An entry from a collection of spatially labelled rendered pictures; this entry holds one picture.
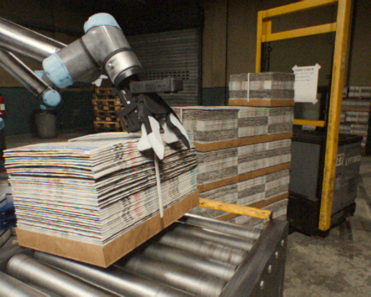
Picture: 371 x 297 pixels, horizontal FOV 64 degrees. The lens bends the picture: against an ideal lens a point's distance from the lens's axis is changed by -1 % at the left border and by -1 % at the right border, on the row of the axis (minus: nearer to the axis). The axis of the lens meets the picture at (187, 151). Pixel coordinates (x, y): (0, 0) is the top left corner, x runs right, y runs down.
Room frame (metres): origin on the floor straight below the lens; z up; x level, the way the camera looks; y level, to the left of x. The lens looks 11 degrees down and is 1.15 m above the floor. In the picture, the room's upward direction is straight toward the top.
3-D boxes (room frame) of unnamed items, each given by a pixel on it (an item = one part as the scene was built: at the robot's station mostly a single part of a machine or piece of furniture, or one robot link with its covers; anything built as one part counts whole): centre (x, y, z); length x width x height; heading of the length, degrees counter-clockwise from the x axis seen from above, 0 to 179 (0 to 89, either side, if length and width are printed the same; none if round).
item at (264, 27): (2.74, -0.67, 0.97); 0.09 x 0.09 x 1.75; 39
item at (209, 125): (1.84, -0.08, 0.95); 0.38 x 0.29 x 0.23; 40
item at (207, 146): (1.84, -0.08, 0.86); 0.38 x 0.29 x 0.04; 40
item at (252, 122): (2.03, -0.31, 0.95); 0.38 x 0.29 x 0.23; 38
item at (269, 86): (2.21, -0.54, 0.65); 0.39 x 0.30 x 1.29; 39
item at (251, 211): (0.90, -0.05, 0.81); 0.43 x 0.03 x 0.02; 61
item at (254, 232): (0.84, 0.00, 0.77); 0.47 x 0.05 x 0.05; 61
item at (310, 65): (2.50, -0.89, 1.28); 0.57 x 0.01 x 0.65; 39
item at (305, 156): (2.72, -1.16, 0.40); 0.69 x 0.55 x 0.80; 39
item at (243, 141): (2.03, -0.31, 0.86); 0.38 x 0.29 x 0.04; 38
